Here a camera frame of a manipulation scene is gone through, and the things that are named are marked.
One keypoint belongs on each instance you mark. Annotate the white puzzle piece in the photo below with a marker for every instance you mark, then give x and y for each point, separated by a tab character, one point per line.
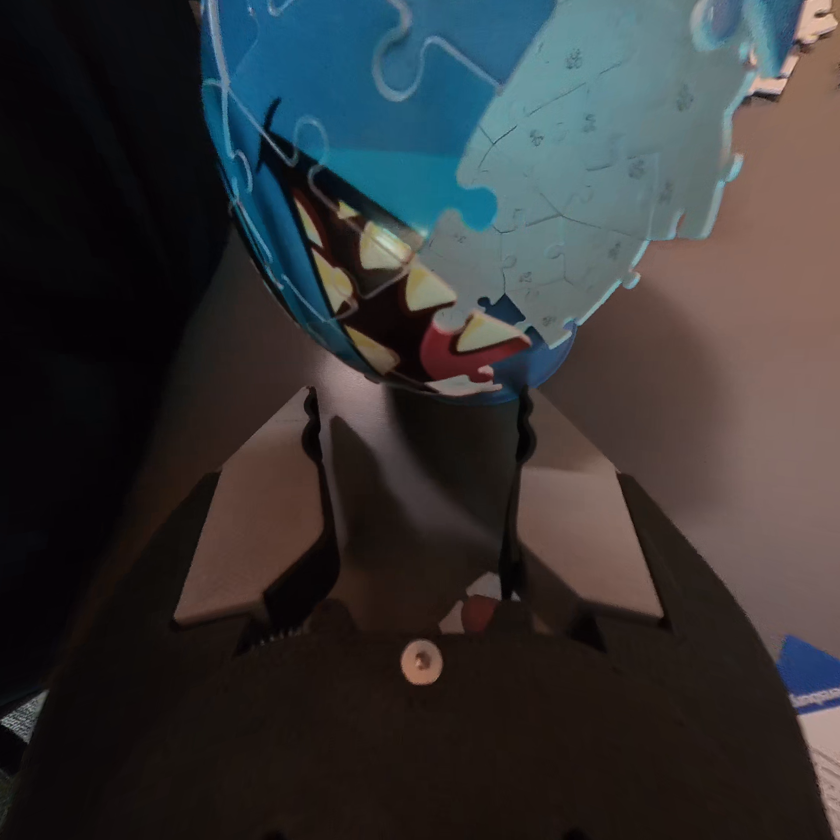
774	82
814	19

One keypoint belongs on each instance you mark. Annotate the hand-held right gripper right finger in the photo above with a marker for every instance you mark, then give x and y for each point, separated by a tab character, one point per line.
577	538

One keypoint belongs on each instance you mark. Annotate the blue round ball stand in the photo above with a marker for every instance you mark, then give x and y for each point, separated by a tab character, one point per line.
551	367

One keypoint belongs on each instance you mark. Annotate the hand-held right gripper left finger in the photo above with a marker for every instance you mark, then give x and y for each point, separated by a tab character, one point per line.
262	525

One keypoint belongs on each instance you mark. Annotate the cartoon puzzle box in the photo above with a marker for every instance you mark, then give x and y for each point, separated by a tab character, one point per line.
810	673

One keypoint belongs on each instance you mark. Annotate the folded instruction leaflet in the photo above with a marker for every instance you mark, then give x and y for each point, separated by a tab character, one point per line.
825	774

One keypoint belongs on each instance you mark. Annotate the blue puzzle ball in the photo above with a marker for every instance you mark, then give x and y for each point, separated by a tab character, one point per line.
407	131

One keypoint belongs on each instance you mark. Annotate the person's dark clothing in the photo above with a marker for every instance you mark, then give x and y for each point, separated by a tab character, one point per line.
98	262

